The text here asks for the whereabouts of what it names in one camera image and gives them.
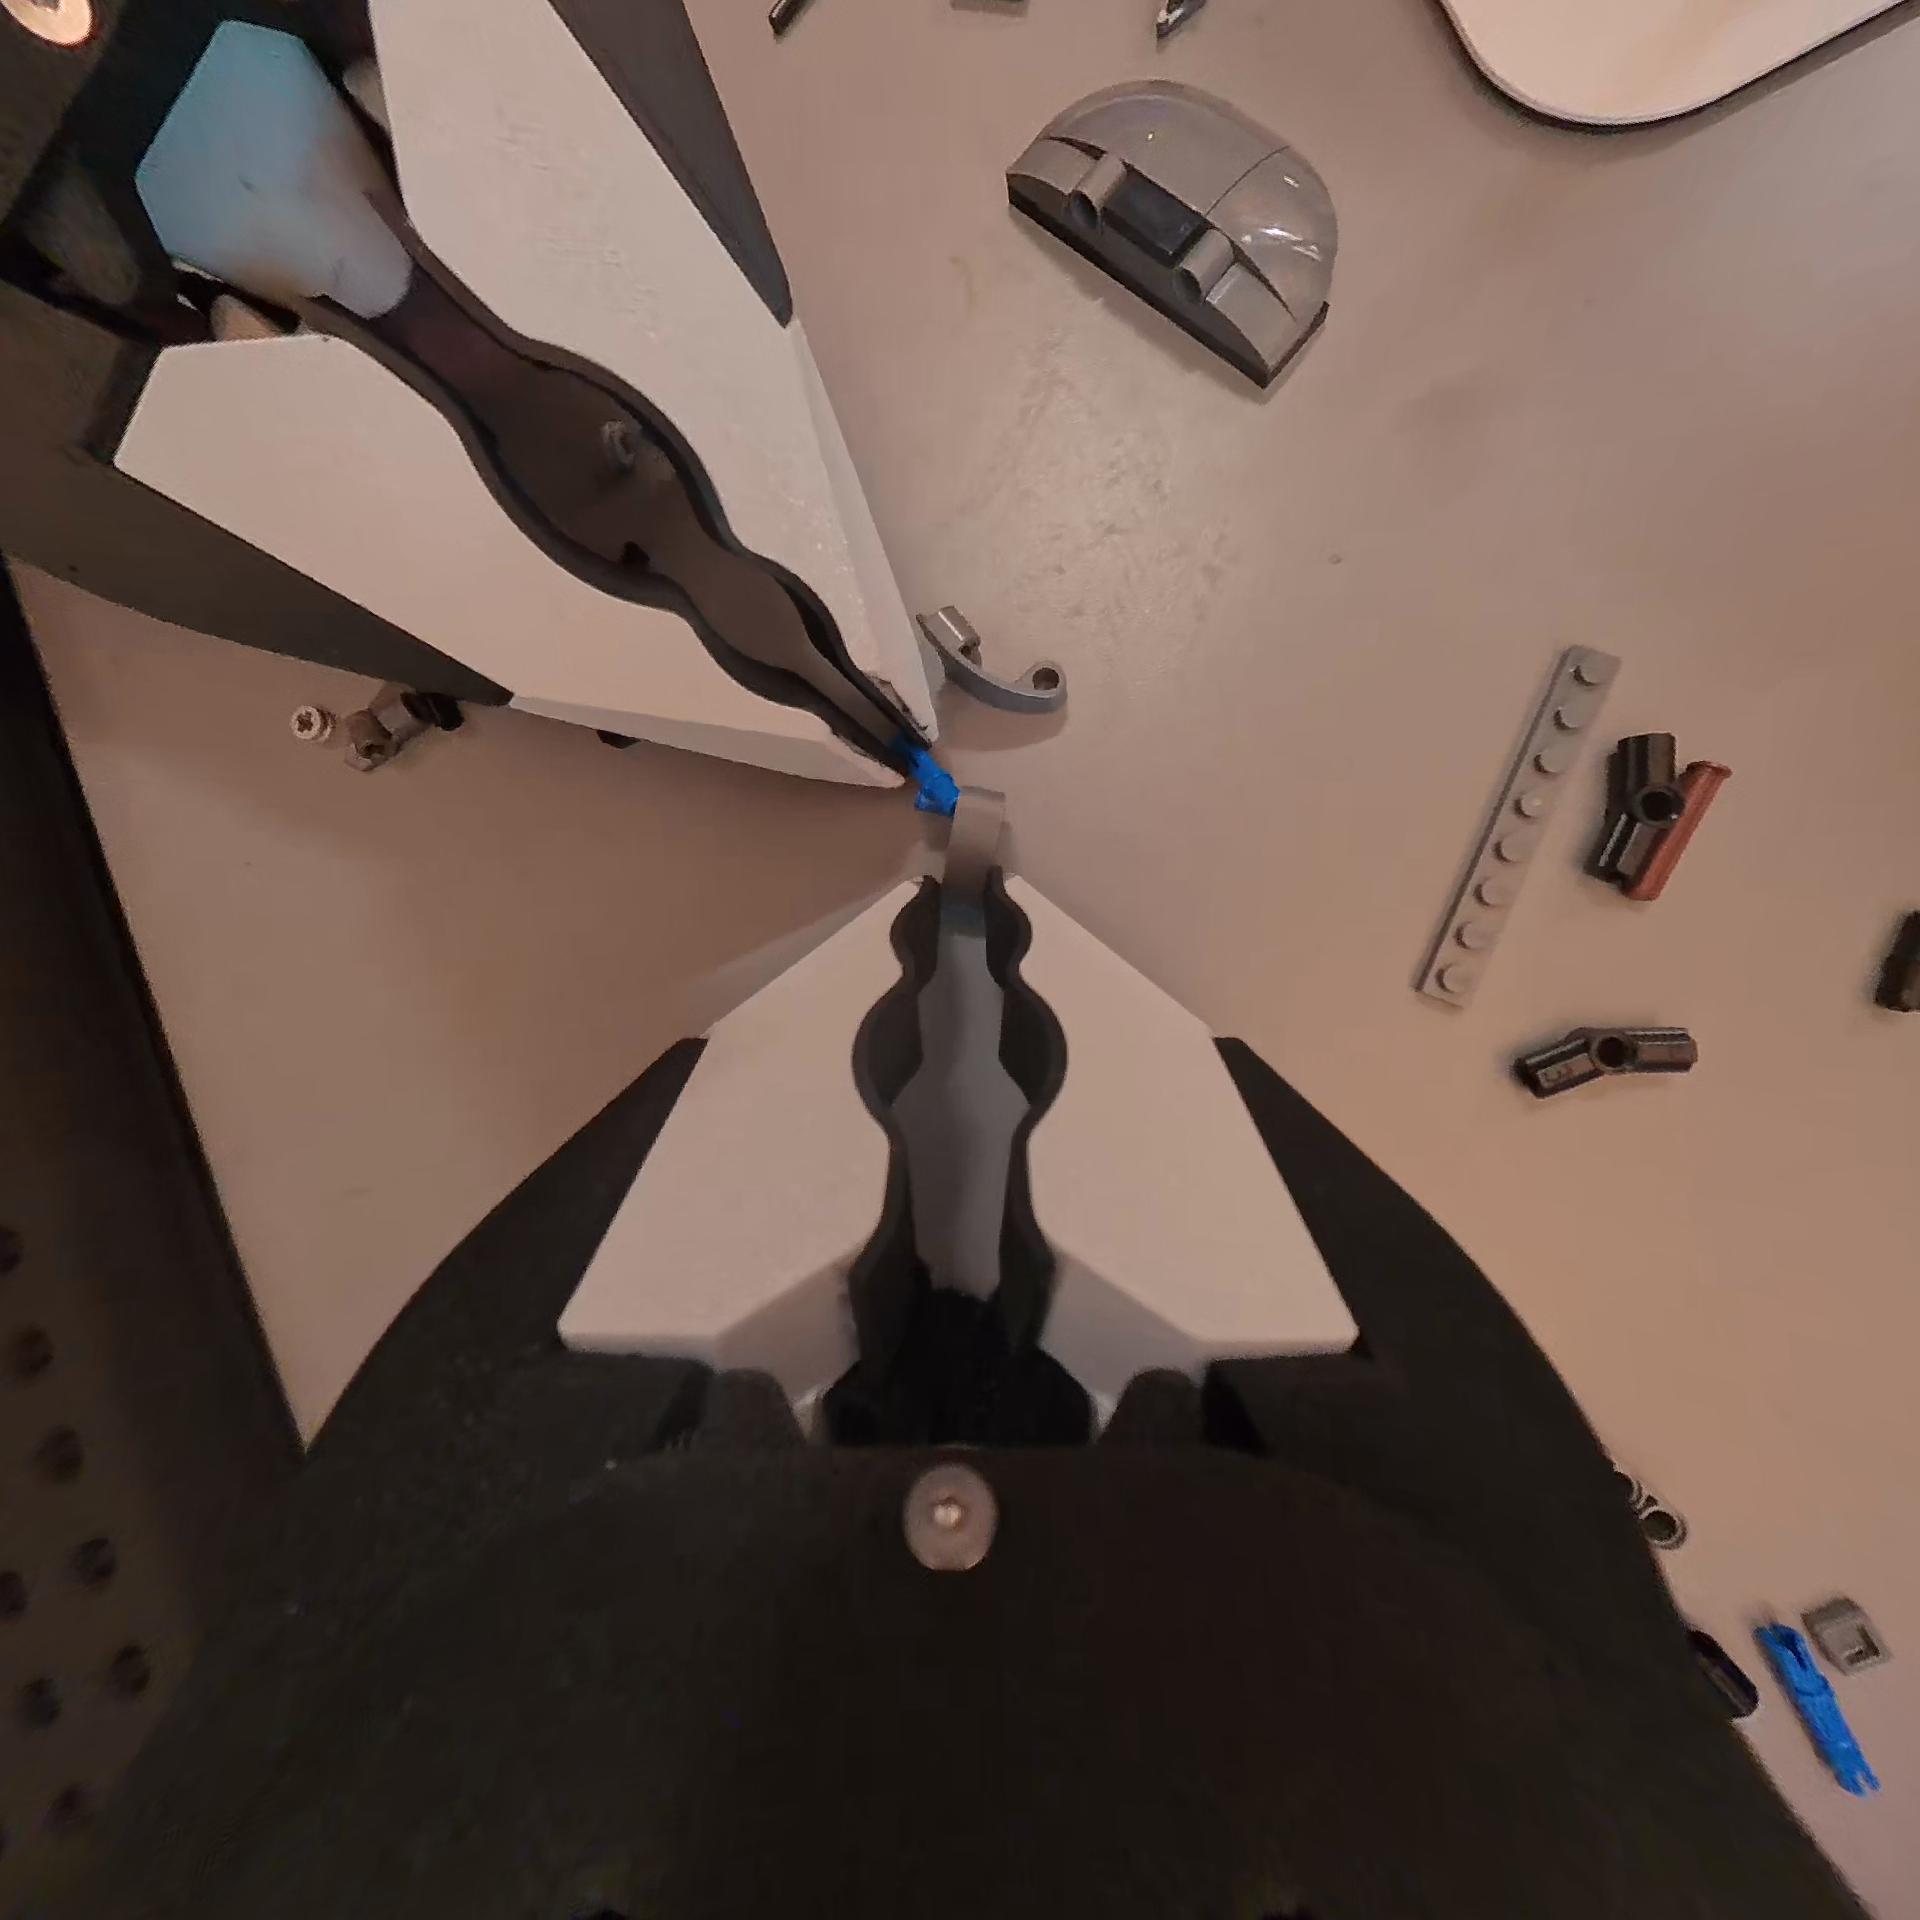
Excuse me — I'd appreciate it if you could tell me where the white magnifier stand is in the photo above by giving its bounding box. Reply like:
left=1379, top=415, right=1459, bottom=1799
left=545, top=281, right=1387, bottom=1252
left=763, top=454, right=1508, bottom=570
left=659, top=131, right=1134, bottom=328
left=1436, top=0, right=1914, bottom=131

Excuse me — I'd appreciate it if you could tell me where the black angled lego connector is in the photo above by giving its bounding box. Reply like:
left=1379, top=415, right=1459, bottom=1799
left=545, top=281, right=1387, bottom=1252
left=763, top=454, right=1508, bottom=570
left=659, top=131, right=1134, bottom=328
left=1512, top=1024, right=1701, bottom=1102

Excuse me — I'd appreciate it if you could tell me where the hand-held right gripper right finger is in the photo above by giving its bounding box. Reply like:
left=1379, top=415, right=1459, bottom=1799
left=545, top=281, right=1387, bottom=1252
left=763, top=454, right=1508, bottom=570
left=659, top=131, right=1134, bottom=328
left=979, top=867, right=1363, bottom=1420

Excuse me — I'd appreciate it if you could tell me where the grey curved lego panel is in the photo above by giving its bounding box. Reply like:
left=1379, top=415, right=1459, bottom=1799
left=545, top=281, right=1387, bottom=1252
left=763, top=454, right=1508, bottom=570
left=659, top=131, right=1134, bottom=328
left=1005, top=78, right=1340, bottom=392

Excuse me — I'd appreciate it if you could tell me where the black and brown lego connector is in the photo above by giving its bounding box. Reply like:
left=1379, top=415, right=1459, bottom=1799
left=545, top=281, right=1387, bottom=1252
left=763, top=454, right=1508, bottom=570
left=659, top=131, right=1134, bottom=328
left=1585, top=731, right=1735, bottom=903

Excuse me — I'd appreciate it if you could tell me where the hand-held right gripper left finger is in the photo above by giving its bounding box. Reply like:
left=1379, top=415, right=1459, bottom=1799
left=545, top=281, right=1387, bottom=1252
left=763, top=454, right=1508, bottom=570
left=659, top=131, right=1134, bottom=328
left=555, top=879, right=945, bottom=1420

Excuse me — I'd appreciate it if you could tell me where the grey lego pin connector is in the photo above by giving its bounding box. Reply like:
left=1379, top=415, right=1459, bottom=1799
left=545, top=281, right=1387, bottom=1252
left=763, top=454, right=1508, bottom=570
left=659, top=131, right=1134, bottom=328
left=915, top=605, right=1071, bottom=714

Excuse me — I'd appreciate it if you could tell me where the black perforated board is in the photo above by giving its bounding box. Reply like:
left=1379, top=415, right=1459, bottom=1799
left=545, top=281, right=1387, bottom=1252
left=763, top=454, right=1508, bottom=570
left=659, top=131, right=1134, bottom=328
left=0, top=570, right=310, bottom=1920

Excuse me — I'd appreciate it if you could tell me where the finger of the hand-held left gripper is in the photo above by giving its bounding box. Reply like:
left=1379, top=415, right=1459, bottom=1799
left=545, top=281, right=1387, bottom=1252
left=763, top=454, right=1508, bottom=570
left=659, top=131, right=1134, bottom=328
left=109, top=331, right=915, bottom=790
left=364, top=0, right=945, bottom=761

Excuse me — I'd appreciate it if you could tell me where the small grey lego beam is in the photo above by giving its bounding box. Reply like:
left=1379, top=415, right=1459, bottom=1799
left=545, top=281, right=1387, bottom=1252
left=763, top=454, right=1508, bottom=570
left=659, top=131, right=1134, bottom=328
left=897, top=781, right=1039, bottom=1296

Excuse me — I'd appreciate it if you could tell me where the blue lego piece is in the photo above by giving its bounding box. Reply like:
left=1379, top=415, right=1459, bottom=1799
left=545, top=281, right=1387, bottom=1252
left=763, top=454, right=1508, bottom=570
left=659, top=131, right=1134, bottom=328
left=1753, top=1621, right=1885, bottom=1799

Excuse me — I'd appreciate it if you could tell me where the long grey lego plate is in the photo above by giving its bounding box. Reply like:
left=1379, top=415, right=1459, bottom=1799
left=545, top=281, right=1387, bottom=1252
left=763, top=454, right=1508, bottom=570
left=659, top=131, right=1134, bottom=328
left=1412, top=645, right=1627, bottom=1010

